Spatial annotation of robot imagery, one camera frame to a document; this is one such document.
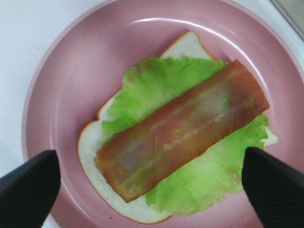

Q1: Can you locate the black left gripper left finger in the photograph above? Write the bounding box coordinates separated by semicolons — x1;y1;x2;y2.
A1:
0;150;61;228

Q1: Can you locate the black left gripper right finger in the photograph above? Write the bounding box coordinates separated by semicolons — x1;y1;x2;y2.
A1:
242;147;304;228

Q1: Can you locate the green lettuce leaf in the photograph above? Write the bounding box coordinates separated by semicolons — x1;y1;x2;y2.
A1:
100;55;270;217

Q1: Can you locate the bacon strip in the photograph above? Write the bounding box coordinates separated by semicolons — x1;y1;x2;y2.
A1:
94;60;269;202

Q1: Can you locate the bread slice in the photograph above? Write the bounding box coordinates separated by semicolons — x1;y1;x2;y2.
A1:
77;31;278;225

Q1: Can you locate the right clear plastic tray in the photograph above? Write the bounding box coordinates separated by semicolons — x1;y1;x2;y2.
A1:
270;0;304;41

